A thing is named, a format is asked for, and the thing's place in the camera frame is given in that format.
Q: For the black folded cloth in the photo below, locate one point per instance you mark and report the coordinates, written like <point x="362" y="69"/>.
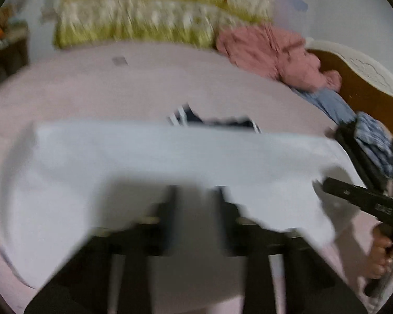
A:
<point x="350" y="147"/>

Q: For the pink quilted garment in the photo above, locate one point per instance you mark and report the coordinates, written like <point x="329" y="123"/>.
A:
<point x="275" y="55"/>

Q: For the yellow white patterned pillow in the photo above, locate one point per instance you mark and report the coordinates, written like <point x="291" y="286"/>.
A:
<point x="157" y="9"/>

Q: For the person's right hand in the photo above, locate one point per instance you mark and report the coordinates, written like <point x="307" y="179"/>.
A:
<point x="380" y="255"/>

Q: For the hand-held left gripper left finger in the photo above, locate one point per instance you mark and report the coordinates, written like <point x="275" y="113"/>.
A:
<point x="163" y="222"/>

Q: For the pink bed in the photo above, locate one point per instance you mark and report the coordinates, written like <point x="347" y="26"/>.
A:
<point x="118" y="81"/>

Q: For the wooden headboard with white trim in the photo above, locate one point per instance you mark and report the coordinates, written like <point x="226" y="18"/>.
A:
<point x="363" y="85"/>

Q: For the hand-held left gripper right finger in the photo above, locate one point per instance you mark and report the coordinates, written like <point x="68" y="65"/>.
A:
<point x="229" y="225"/>

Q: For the white and navy striped jacket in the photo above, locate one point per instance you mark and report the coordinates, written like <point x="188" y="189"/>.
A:
<point x="150" y="157"/>

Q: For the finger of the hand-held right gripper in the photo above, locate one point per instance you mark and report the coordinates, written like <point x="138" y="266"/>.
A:
<point x="363" y="198"/>

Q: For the wooden nightstand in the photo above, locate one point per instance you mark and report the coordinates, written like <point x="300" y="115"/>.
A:
<point x="6" y="55"/>

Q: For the blue plaid folded cloth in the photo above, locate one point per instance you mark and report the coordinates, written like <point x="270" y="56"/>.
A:
<point x="373" y="140"/>

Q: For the light blue cloth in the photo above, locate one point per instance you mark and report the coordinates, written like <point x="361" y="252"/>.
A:
<point x="330" y="104"/>

